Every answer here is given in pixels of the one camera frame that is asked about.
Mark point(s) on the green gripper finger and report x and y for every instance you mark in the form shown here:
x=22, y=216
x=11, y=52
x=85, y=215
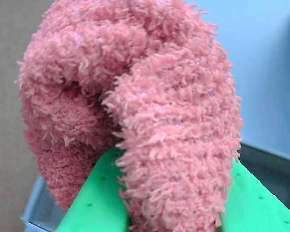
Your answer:
x=99, y=193
x=256, y=207

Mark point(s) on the fluffy orange-pink sock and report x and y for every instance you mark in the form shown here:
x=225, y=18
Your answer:
x=159, y=108

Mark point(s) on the grey plastic bin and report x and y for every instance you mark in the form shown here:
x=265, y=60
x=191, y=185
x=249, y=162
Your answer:
x=268, y=157

